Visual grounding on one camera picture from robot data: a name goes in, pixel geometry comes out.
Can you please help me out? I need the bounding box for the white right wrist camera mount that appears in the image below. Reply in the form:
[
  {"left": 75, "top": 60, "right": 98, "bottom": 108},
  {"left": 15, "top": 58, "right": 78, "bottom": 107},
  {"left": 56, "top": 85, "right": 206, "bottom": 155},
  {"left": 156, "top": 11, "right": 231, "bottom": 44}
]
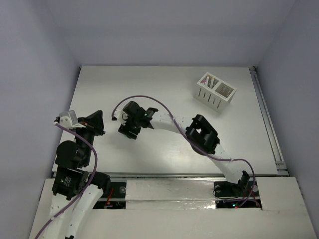
[{"left": 121, "top": 112, "right": 128, "bottom": 125}]

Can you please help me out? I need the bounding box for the white foam front block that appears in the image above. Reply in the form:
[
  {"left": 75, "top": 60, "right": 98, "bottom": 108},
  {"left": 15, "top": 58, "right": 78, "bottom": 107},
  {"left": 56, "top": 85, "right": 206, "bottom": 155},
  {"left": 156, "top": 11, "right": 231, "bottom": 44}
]
[{"left": 125, "top": 179, "right": 216, "bottom": 210}]

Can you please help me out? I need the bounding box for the white slotted organizer box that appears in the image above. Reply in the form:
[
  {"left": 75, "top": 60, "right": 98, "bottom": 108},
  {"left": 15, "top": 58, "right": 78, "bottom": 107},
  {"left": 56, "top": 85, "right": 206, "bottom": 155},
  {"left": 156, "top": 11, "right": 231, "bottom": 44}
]
[{"left": 193, "top": 72, "right": 237, "bottom": 113}]

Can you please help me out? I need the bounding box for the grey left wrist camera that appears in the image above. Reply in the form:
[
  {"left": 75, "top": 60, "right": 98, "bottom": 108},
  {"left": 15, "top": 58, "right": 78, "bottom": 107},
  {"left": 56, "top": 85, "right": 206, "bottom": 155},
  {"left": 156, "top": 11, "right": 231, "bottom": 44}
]
[{"left": 54, "top": 110, "right": 78, "bottom": 129}]

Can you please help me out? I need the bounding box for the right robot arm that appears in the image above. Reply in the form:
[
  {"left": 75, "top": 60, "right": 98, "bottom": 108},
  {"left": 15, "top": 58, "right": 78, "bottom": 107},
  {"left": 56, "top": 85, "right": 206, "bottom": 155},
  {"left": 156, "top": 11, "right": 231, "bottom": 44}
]
[{"left": 112, "top": 101, "right": 250, "bottom": 197}]

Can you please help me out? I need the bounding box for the aluminium side rail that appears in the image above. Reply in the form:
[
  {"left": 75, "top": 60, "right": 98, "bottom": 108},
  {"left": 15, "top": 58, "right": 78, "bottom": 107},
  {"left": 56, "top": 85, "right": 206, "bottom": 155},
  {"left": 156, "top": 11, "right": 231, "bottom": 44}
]
[{"left": 249, "top": 66, "right": 289, "bottom": 176}]

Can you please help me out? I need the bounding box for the yellow capped white marker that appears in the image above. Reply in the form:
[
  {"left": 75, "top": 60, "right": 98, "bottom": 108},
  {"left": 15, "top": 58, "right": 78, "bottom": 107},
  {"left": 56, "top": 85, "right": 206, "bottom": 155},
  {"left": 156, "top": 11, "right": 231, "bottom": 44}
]
[{"left": 212, "top": 78, "right": 218, "bottom": 88}]

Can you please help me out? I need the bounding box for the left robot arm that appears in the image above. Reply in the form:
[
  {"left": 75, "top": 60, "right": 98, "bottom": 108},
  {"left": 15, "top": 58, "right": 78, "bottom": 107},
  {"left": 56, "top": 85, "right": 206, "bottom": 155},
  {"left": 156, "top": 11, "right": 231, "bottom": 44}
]
[{"left": 35, "top": 110, "right": 111, "bottom": 239}]

